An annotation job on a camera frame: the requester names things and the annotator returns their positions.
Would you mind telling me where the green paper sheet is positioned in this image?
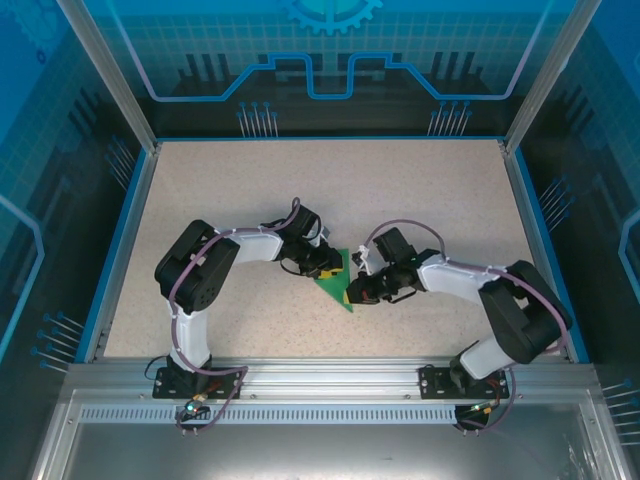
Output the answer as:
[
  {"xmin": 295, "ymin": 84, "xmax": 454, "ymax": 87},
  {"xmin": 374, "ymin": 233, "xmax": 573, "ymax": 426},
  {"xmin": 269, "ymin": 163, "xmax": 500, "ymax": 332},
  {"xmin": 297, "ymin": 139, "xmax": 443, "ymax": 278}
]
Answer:
[{"xmin": 312, "ymin": 247, "xmax": 359, "ymax": 315}]

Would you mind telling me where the steel sheet tray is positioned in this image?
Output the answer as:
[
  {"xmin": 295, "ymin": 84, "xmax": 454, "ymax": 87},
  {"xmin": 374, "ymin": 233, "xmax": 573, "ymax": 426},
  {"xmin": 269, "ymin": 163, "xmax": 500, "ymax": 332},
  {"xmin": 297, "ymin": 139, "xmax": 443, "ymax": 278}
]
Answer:
[{"xmin": 29, "ymin": 389, "xmax": 636, "ymax": 480}]

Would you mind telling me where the right connector with green light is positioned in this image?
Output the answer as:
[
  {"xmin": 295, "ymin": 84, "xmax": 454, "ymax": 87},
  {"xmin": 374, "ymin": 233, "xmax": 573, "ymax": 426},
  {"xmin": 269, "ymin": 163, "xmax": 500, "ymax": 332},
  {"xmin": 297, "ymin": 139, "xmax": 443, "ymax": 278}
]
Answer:
[{"xmin": 464, "ymin": 398, "xmax": 502, "ymax": 417}]

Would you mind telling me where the connector with green light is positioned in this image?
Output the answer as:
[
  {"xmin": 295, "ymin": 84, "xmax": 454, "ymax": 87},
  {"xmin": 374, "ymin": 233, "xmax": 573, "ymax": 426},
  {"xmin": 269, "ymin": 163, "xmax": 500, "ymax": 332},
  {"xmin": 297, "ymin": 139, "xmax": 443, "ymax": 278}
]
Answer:
[
  {"xmin": 183, "ymin": 393, "xmax": 210, "ymax": 417},
  {"xmin": 464, "ymin": 398, "xmax": 502, "ymax": 417}
]

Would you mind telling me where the left connector with green light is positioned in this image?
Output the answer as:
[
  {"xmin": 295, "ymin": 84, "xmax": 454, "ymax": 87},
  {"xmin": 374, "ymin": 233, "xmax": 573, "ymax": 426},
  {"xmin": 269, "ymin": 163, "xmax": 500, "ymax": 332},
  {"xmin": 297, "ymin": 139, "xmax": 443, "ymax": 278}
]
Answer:
[{"xmin": 183, "ymin": 393, "xmax": 210, "ymax": 417}]

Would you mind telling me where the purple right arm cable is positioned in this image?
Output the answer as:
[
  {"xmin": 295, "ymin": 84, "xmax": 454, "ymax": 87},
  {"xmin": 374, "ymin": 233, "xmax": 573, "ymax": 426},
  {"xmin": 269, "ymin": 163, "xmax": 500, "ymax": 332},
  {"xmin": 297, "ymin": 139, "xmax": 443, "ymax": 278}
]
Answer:
[{"xmin": 359, "ymin": 219, "xmax": 574, "ymax": 436}]

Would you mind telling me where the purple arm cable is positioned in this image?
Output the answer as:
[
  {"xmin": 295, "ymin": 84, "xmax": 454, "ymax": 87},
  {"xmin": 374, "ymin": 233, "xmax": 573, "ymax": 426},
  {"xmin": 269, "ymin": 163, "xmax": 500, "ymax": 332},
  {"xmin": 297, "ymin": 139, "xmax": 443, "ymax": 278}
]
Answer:
[
  {"xmin": 359, "ymin": 219, "xmax": 574, "ymax": 436},
  {"xmin": 167, "ymin": 196, "xmax": 301, "ymax": 437}
]

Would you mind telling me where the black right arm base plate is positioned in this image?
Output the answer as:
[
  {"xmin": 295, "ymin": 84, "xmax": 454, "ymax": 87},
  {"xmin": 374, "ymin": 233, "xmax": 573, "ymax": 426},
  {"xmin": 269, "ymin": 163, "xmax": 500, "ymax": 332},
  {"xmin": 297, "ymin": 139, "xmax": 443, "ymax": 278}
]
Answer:
[{"xmin": 418, "ymin": 364, "xmax": 514, "ymax": 400}]

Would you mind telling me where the slotted grey cable duct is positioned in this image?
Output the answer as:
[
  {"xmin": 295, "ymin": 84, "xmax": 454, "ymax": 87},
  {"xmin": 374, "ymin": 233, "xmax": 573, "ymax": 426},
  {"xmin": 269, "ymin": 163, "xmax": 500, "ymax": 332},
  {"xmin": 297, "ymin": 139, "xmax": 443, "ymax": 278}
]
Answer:
[{"xmin": 79, "ymin": 405, "xmax": 501, "ymax": 426}]

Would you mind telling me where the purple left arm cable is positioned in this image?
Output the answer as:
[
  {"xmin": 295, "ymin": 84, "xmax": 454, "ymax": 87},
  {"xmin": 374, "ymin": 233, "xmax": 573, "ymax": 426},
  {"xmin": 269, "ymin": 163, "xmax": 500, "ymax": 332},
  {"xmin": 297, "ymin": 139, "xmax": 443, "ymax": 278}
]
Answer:
[{"xmin": 167, "ymin": 196, "xmax": 301, "ymax": 437}]

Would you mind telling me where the aluminium right table rail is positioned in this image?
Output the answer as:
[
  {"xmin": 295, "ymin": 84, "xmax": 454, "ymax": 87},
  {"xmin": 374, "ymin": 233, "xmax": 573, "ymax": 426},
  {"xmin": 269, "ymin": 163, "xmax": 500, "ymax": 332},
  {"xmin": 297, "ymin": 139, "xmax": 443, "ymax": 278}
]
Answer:
[{"xmin": 499, "ymin": 142, "xmax": 574, "ymax": 362}]

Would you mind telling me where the aluminium table rail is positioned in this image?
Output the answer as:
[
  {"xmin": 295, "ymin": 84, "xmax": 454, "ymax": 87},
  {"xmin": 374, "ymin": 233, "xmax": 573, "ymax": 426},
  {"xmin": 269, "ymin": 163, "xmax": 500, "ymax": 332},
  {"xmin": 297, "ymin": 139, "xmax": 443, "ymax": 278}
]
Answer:
[
  {"xmin": 82, "ymin": 142, "xmax": 164, "ymax": 364},
  {"xmin": 499, "ymin": 142, "xmax": 574, "ymax": 362}
]

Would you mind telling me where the aluminium left table rail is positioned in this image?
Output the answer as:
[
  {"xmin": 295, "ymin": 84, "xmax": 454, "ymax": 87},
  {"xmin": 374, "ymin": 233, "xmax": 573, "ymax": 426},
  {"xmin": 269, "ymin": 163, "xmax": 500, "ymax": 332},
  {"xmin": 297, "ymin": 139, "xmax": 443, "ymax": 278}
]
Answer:
[{"xmin": 82, "ymin": 142, "xmax": 164, "ymax": 364}]

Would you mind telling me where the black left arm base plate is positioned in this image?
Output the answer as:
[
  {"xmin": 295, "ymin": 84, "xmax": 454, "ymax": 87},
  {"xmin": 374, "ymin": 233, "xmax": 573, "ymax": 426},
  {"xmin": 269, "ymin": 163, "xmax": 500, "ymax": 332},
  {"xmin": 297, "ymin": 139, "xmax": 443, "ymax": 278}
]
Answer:
[{"xmin": 152, "ymin": 365, "xmax": 246, "ymax": 400}]

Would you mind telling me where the thin black wire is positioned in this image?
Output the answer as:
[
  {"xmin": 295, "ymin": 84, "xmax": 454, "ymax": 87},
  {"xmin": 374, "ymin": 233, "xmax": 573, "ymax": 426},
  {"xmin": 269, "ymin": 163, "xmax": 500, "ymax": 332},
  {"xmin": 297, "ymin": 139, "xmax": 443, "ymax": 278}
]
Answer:
[{"xmin": 144, "ymin": 355, "xmax": 169, "ymax": 381}]

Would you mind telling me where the aluminium left frame post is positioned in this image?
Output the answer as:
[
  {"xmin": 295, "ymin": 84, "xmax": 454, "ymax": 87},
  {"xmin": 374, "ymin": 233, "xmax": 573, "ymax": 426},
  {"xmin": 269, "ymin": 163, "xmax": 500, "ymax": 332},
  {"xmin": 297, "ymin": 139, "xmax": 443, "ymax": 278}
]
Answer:
[{"xmin": 53, "ymin": 0, "xmax": 164, "ymax": 155}]

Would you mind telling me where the aluminium frame post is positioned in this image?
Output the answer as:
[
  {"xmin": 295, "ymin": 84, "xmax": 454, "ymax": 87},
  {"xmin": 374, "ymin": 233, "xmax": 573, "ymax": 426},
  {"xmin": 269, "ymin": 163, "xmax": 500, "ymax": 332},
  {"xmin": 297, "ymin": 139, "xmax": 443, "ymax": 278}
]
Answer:
[
  {"xmin": 53, "ymin": 0, "xmax": 164, "ymax": 155},
  {"xmin": 502, "ymin": 0, "xmax": 604, "ymax": 156}
]

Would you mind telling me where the aluminium right frame post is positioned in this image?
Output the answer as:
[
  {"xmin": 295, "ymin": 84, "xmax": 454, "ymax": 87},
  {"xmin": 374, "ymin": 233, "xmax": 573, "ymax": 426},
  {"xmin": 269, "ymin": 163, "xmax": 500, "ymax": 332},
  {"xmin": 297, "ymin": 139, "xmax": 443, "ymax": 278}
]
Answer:
[{"xmin": 502, "ymin": 0, "xmax": 604, "ymax": 156}]

